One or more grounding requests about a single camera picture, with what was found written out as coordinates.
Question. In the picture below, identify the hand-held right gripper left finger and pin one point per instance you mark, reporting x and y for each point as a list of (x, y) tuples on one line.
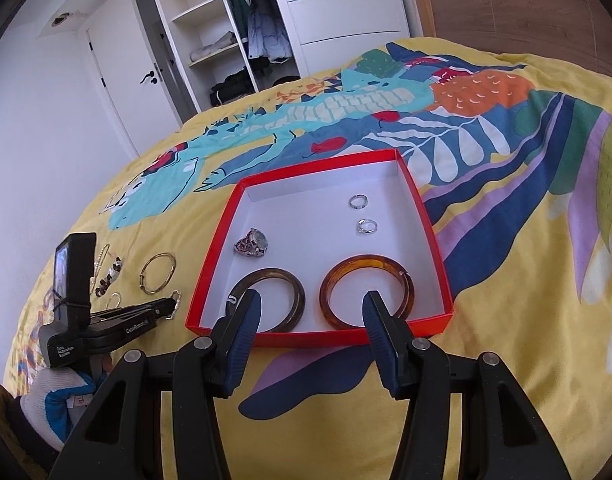
[(238, 350)]

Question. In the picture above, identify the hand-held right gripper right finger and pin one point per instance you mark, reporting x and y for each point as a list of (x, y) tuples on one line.
[(381, 350)]

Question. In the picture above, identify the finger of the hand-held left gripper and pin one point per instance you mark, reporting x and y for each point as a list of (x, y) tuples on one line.
[(161, 307)]

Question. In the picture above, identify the dark brown bangle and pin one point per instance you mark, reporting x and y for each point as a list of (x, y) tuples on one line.
[(299, 300)]

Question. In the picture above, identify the amber bangle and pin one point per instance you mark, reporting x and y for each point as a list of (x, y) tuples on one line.
[(325, 292)]

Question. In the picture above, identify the silver wristwatch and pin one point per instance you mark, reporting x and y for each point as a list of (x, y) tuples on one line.
[(256, 241)]

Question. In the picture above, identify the red jewelry box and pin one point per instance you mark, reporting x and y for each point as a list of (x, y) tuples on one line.
[(311, 220)]

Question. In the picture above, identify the person's left forearm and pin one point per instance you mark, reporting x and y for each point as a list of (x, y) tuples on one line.
[(28, 435)]

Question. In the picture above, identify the person's left hand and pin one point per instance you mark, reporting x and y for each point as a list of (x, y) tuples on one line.
[(51, 400)]

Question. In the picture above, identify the dark thin bangle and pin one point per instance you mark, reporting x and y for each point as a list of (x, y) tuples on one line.
[(142, 280)]

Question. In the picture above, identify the yellow printed blanket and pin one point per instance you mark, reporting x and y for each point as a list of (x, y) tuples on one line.
[(486, 385)]

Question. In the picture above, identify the white door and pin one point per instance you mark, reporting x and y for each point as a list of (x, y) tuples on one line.
[(121, 85)]

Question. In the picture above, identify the folded dark clothes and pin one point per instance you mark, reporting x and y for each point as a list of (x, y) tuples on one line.
[(233, 87)]

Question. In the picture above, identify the dark bag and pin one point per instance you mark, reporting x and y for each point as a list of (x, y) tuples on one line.
[(281, 82)]

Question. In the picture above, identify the folded grey clothes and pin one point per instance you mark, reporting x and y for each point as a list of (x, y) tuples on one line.
[(213, 49)]

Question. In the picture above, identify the hanging jackets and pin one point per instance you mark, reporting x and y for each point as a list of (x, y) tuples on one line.
[(261, 20)]

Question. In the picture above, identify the white wardrobe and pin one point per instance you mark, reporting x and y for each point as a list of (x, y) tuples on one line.
[(336, 10)]

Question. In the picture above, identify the wooden headboard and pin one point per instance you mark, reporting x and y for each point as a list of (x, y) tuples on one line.
[(511, 5)]

